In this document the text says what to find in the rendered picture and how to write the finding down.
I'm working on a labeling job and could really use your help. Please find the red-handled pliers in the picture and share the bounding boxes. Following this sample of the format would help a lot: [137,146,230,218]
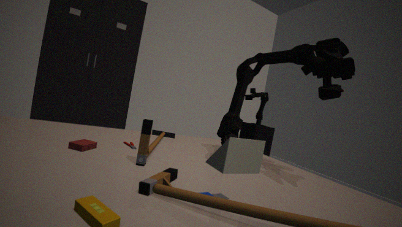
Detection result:
[123,142,136,148]

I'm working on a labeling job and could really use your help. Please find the yellow rectangular block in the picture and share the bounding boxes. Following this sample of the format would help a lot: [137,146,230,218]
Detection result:
[74,196,121,227]

